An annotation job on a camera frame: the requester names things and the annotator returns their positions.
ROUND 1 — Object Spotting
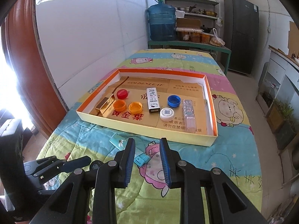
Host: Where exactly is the blue bottle cap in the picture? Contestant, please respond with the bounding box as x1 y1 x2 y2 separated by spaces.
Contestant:
167 95 181 108

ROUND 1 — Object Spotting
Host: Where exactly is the orange bottle cap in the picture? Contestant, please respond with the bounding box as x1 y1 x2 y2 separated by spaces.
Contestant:
113 100 127 112
128 102 143 115

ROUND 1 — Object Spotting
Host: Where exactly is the orange-rimmed cardboard tray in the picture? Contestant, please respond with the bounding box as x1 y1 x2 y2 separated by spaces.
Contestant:
77 68 218 147

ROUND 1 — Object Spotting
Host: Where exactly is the white round lid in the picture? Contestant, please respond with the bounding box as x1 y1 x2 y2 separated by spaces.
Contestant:
160 107 175 122

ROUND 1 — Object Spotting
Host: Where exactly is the red-brown door frame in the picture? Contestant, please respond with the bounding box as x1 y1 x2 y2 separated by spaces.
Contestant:
1 0 67 138

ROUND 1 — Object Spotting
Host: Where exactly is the light blue small box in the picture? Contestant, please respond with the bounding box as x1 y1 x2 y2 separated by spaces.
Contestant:
134 153 150 167

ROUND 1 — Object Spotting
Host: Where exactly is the glittery long box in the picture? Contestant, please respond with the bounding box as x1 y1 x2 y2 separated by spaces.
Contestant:
182 100 197 133

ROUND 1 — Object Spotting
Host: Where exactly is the colourful cartoon quilt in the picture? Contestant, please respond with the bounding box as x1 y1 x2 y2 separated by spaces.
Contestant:
33 49 264 223

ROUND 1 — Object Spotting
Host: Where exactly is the silver cigarette box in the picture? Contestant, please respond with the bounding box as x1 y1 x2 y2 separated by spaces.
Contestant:
147 88 161 113

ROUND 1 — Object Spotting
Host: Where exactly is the black refrigerator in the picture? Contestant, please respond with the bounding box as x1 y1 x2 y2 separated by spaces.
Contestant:
224 0 259 74

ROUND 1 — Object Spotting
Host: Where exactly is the gold cigarette box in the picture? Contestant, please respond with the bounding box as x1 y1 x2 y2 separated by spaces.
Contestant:
95 94 115 116

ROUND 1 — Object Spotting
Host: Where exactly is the red bottle cap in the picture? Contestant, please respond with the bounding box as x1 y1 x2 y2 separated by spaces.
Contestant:
117 89 128 100

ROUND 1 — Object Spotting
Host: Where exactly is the green kitchen shelf rack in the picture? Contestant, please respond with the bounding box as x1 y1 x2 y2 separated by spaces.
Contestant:
165 0 221 34

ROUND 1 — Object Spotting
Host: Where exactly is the light blue flat card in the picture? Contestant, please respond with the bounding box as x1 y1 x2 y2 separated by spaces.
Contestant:
110 133 127 151

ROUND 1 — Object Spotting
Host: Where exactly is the green low table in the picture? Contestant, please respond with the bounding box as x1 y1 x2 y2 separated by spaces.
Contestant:
147 40 232 75

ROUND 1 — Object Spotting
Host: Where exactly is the white kitchen counter cabinet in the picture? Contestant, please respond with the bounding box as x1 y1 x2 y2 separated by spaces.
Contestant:
256 46 298 117

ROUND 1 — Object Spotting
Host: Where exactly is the potted green plant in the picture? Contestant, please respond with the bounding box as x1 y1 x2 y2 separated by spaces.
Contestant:
266 99 295 133

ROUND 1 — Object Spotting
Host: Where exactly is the plastic bag of food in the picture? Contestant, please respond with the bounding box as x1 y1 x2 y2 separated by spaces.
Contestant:
209 28 225 47

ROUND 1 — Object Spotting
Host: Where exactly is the blue water jug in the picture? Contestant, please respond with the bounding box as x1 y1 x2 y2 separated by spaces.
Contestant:
147 0 176 41

